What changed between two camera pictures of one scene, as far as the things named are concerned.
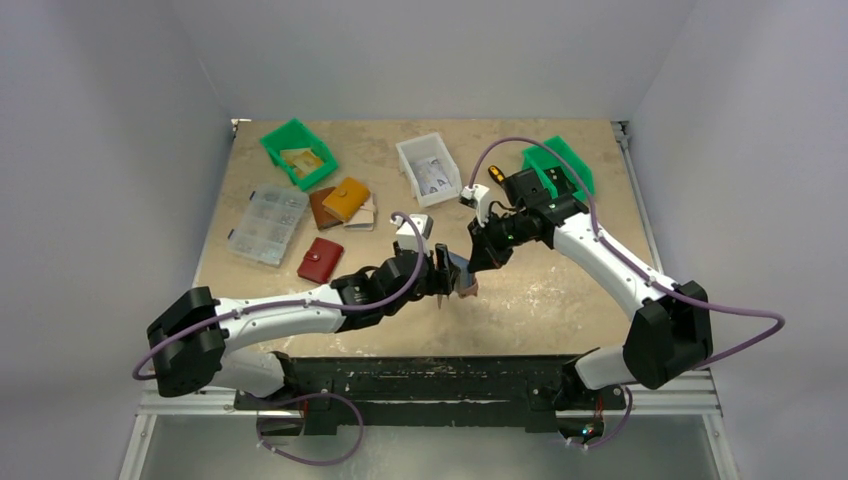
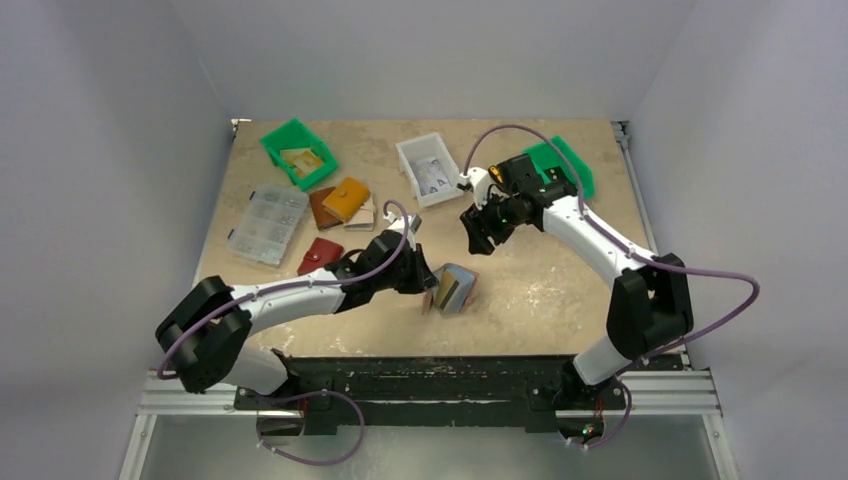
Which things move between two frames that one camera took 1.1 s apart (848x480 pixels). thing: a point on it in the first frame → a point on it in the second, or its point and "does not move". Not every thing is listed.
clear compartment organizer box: [267, 223] does not move
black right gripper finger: [500, 251] → [499, 233]
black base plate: [340, 392] does not move
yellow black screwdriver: [496, 174] does not move
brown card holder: [323, 218] does not move
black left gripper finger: [444, 285] → [427, 280]
